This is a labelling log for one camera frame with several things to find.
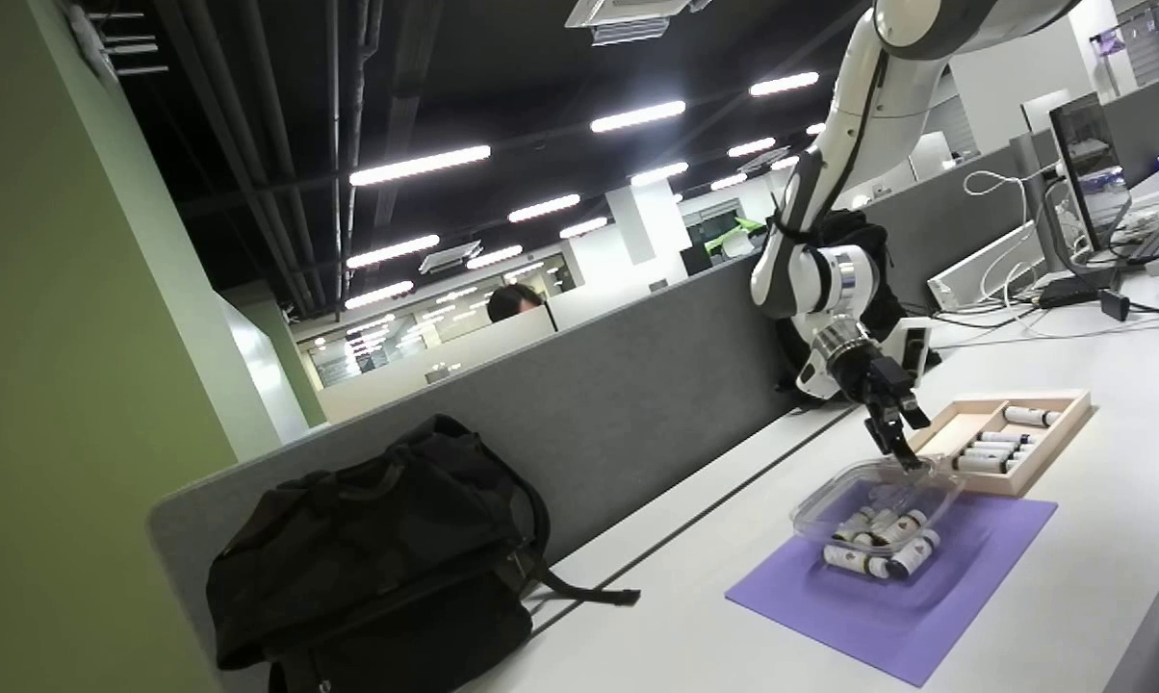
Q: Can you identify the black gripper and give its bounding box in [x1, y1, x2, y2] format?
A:
[825, 333, 937, 474]

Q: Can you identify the clear plastic lid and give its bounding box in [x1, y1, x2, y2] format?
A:
[784, 456, 976, 549]

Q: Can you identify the wooden compartment tray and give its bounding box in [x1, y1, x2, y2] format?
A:
[879, 390, 1100, 500]

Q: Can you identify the clear plastic container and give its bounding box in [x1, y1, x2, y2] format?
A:
[795, 491, 999, 617]

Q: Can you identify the black backpack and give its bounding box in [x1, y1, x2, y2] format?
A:
[755, 205, 946, 408]
[204, 410, 646, 693]

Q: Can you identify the white flat device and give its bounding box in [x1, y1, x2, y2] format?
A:
[924, 219, 1056, 314]

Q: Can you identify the grey desk partition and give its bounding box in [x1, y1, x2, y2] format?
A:
[145, 261, 805, 630]
[860, 133, 1056, 322]

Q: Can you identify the purple mat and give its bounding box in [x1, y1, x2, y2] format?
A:
[725, 491, 1064, 693]

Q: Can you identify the black power adapter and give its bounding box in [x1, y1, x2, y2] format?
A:
[1036, 265, 1130, 310]

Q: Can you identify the black computer monitor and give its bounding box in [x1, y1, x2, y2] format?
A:
[1049, 70, 1159, 254]

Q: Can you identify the person head dark hair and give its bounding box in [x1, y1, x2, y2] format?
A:
[483, 282, 564, 325]

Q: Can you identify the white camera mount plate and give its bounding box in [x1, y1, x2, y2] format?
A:
[791, 352, 855, 404]

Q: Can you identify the white looped cable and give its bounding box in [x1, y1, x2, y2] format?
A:
[958, 162, 1036, 206]

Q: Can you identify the white wireless router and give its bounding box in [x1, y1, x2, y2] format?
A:
[62, 0, 127, 88]

